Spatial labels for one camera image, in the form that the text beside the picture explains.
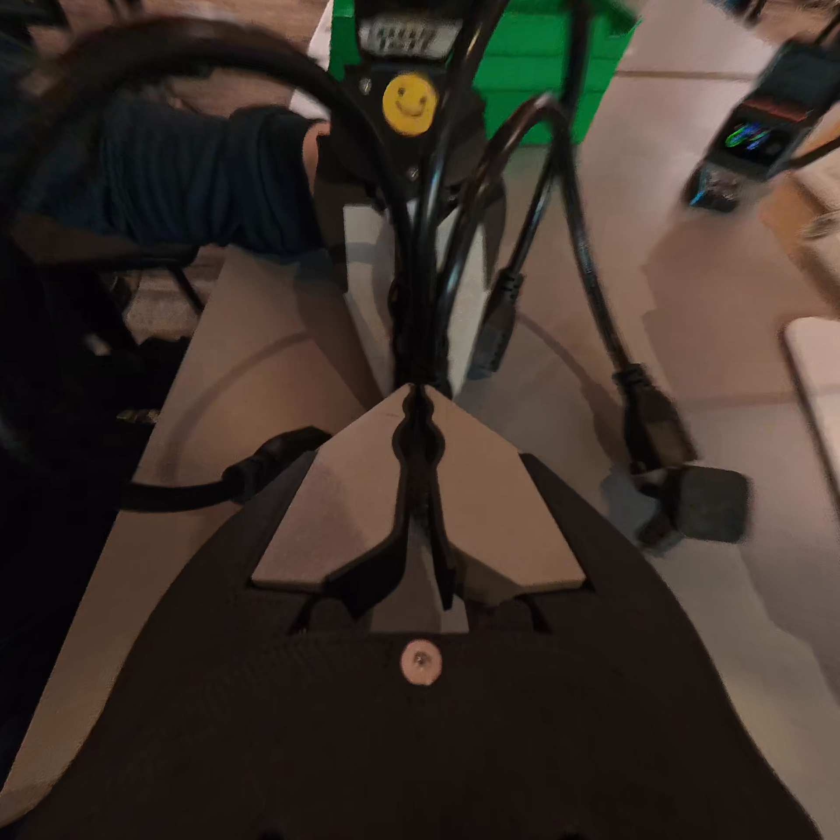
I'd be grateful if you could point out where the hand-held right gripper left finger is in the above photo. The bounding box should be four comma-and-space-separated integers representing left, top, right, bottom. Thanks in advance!
251, 384, 421, 619

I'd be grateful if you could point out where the black office chair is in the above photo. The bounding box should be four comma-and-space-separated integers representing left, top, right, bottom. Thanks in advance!
10, 217, 207, 342

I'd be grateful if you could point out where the black cable splitter block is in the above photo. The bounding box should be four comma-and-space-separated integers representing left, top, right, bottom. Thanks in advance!
390, 276, 454, 395

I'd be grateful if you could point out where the person's left forearm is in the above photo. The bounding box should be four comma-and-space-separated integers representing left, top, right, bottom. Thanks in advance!
20, 105, 326, 260

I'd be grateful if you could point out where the white rounded device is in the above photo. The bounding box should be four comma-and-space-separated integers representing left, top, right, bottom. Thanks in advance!
781, 318, 840, 487

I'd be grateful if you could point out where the black power station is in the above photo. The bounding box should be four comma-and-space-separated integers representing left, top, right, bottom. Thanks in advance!
705, 39, 840, 181

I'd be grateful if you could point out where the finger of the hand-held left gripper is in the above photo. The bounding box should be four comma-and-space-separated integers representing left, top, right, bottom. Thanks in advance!
445, 210, 491, 396
343, 203, 403, 396

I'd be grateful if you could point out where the green plastic box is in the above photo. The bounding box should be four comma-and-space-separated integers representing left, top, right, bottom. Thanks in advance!
328, 0, 641, 145

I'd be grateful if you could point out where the small black battery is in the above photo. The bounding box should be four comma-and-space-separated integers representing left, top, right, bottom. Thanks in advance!
682, 164, 742, 214

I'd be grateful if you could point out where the black cable with socket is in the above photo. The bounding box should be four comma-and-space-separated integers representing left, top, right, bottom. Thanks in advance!
433, 98, 572, 380
407, 0, 698, 475

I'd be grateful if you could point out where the person's left hand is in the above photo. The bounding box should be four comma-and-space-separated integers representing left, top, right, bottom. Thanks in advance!
301, 121, 332, 181

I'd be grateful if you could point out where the black adapter with braided cable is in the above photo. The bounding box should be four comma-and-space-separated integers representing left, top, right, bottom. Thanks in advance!
630, 459, 752, 549

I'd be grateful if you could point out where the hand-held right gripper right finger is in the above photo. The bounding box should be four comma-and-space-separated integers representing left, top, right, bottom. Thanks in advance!
423, 384, 587, 609

